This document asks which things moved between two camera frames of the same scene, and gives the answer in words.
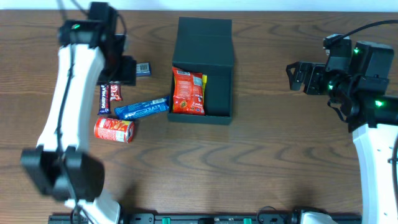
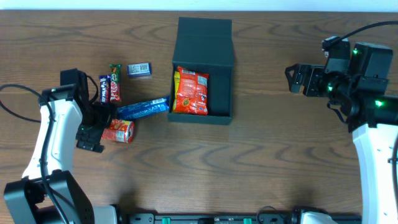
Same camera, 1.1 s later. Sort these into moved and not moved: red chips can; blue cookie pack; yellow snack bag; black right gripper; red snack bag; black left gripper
Moved: yellow snack bag; black left gripper
Not moved: blue cookie pack; red chips can; red snack bag; black right gripper
